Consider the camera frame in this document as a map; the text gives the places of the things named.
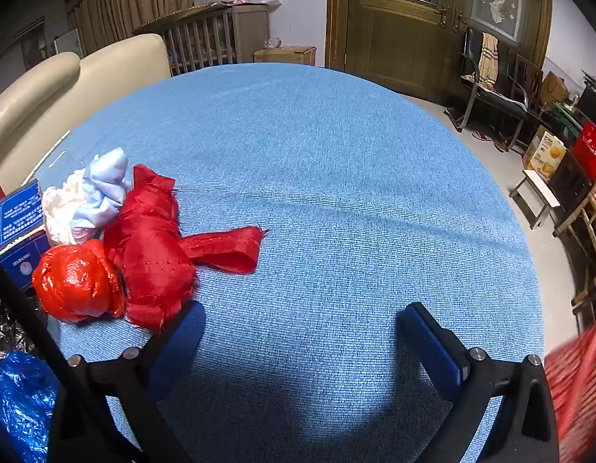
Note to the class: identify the wooden slatted crib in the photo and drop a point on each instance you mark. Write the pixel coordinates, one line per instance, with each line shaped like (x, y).
(196, 43)

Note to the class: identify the red mesh fabric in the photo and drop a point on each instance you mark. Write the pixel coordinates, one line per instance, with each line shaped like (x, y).
(148, 251)

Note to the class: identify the blue tablecloth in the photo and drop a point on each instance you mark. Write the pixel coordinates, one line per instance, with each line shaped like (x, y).
(327, 202)

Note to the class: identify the blue medicine box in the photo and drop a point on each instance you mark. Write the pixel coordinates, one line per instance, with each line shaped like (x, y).
(15, 217)

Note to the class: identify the light blue face mask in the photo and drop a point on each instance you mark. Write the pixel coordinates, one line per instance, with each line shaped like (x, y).
(105, 188)

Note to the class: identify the red gift bag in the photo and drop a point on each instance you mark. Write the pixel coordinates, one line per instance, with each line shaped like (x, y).
(590, 147)

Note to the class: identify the black monitor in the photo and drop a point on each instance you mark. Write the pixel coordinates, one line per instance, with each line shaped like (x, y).
(594, 101)

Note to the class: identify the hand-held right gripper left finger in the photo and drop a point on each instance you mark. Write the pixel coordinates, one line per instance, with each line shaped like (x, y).
(182, 342)

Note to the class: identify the beige curtain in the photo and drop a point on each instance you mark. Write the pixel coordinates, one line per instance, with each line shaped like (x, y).
(124, 0)

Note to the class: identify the white metal stool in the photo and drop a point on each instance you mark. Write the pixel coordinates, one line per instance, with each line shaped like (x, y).
(539, 188)

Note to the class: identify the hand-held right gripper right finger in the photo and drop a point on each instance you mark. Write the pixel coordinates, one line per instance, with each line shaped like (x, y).
(433, 347)

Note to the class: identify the slipper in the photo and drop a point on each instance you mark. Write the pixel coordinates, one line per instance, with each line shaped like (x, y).
(499, 146)
(481, 136)

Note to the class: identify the dark wooden armchair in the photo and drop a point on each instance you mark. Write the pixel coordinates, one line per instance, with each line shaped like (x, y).
(525, 75)

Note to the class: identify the plaid scarf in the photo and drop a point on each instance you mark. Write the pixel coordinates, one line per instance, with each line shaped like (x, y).
(488, 58)

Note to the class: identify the blue plastic bag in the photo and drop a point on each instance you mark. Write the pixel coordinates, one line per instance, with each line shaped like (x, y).
(18, 395)

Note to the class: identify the red plastic bag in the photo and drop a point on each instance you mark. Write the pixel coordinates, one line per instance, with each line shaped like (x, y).
(76, 282)

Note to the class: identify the cream leather sofa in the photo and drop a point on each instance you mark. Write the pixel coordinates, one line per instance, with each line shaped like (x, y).
(85, 87)

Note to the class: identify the tall dark wooden chair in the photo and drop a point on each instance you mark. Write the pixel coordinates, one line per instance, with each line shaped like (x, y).
(587, 296)

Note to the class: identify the wooden double door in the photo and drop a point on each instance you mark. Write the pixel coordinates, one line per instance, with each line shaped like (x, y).
(399, 48)

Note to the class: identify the black silver foil bag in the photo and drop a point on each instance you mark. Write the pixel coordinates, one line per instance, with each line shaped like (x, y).
(3, 328)

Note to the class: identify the white tissue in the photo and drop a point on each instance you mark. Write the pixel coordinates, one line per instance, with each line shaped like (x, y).
(59, 212)

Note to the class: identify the grey wooden cabinet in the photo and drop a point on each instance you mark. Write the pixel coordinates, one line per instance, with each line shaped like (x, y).
(252, 33)

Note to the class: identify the yellow white carton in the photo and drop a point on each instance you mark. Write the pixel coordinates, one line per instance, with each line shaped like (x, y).
(544, 154)

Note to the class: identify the small brown cardboard box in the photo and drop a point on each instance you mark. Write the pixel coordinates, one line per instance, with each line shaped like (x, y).
(553, 89)

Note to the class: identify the white board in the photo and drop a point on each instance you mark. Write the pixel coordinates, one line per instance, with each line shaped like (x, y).
(69, 43)

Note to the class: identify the rattan chair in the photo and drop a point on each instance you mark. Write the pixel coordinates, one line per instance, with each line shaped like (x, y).
(592, 231)

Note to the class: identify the red plastic basket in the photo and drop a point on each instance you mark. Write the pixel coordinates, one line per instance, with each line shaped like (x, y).
(582, 386)

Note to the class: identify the dark wooden side table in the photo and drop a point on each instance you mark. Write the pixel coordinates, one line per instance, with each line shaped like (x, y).
(568, 178)

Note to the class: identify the black metal chair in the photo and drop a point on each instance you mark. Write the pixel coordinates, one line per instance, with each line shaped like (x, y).
(500, 101)

